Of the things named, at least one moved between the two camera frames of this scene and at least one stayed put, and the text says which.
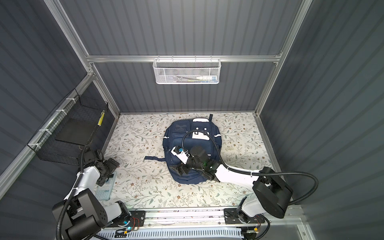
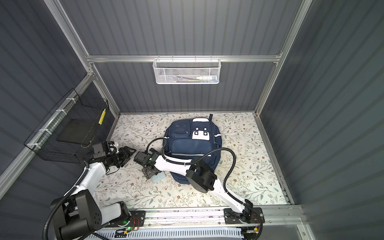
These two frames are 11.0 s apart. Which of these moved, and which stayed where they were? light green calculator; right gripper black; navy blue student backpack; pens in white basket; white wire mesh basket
Moved: light green calculator; right gripper black
Stayed: white wire mesh basket; navy blue student backpack; pens in white basket
